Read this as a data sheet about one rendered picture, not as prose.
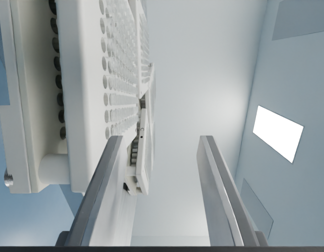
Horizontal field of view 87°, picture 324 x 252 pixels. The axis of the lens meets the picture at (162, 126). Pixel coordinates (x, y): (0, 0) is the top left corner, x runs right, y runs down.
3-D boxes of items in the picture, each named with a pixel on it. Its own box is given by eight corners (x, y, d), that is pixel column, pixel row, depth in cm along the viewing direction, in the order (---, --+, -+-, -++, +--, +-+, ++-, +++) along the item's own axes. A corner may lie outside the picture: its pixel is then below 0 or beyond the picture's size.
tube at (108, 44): (41, 40, 17) (115, 40, 17) (42, 54, 18) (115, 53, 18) (31, 35, 16) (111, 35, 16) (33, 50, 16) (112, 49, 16)
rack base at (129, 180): (127, 108, 62) (134, 108, 62) (136, 141, 82) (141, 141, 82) (116, 174, 48) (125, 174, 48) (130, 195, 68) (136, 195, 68)
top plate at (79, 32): (124, 18, 35) (134, 18, 35) (128, 136, 39) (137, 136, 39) (39, -169, 11) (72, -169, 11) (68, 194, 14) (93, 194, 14)
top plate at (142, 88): (140, 19, 61) (146, 19, 61) (143, 89, 68) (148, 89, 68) (127, -13, 37) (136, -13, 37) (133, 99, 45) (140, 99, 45)
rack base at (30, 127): (100, 18, 35) (112, 18, 35) (105, 136, 39) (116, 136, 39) (-39, -167, 11) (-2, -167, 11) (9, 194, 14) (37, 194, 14)
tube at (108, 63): (42, 58, 18) (115, 58, 18) (44, 71, 18) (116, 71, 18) (33, 55, 16) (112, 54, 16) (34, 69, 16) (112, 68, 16)
